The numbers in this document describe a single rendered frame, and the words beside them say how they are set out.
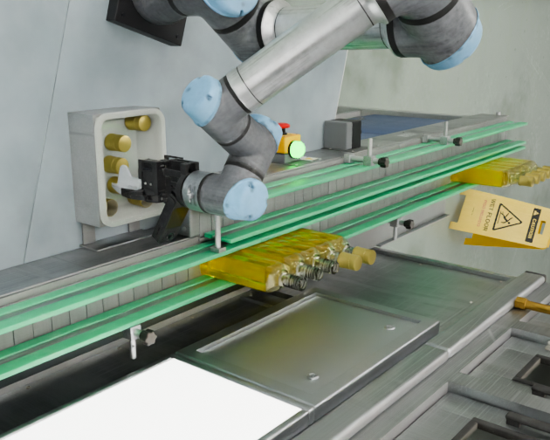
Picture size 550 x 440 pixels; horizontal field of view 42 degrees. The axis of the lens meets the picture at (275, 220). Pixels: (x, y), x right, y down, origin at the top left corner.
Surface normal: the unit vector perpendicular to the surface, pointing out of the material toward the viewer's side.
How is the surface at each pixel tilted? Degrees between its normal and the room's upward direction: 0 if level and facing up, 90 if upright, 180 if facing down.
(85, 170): 90
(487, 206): 77
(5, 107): 0
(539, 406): 90
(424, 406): 0
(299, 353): 90
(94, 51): 0
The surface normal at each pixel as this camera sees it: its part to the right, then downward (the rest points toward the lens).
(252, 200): 0.78, 0.16
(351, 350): -0.01, -0.97
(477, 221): -0.34, -0.30
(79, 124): -0.62, 0.20
